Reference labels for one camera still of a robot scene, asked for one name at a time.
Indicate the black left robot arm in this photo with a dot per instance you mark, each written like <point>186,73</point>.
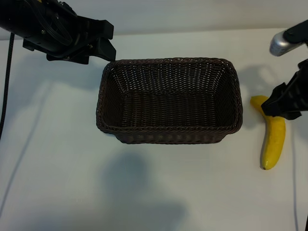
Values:
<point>24,19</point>

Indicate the yellow banana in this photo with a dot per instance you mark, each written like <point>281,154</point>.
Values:
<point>274,144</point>

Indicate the dark brown wicker basket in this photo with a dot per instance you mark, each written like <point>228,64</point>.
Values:
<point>168,108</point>

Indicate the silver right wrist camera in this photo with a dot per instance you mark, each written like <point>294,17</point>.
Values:
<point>279,45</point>

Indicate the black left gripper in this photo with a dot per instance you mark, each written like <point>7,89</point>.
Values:
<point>84,45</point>

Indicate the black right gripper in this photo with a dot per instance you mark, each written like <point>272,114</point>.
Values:
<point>302,91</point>

